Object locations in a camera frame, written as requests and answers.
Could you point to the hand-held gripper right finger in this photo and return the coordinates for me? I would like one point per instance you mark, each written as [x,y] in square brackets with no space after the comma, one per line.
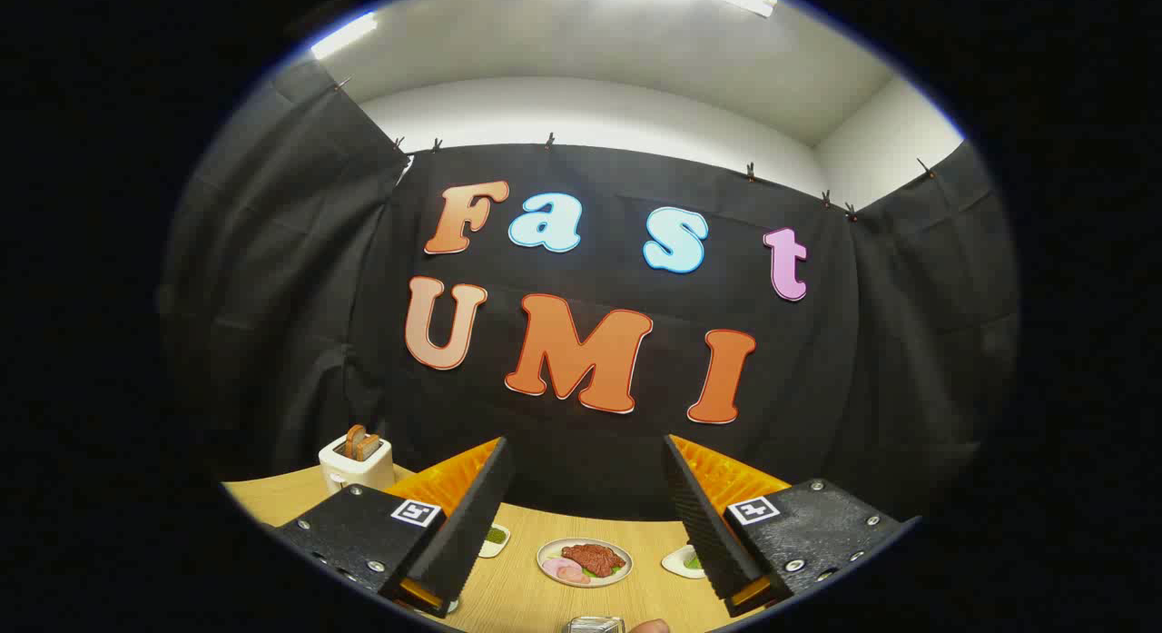
[704,533]

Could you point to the green mung beans portion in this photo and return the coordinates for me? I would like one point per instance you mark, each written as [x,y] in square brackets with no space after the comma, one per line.
[496,535]

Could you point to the green lettuce leaf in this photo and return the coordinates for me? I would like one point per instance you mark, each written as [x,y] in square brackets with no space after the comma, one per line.
[610,571]

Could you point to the brown steak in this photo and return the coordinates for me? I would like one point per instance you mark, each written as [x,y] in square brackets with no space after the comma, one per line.
[592,557]

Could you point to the row of small cloth clips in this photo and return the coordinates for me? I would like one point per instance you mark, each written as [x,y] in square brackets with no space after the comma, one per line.
[751,172]

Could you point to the white round dinner plate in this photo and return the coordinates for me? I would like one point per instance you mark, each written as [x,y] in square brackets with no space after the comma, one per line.
[552,553]

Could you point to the reddish ham slice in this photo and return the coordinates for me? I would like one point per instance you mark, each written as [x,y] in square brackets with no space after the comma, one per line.
[574,575]

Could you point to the small white dish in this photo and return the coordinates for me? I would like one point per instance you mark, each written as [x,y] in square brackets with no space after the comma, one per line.
[676,562]

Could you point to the white divided tray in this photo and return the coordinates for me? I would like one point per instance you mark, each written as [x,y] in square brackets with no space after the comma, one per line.
[495,544]

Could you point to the toast bread slice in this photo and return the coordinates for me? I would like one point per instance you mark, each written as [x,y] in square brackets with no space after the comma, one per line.
[353,439]
[369,446]

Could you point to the pale pink ham slice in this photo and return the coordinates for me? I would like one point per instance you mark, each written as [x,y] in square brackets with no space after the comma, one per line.
[552,567]

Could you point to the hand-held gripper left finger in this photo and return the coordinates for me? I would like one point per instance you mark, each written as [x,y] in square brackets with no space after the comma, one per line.
[472,524]

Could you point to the white toaster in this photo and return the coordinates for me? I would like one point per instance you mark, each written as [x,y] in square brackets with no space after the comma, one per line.
[356,474]

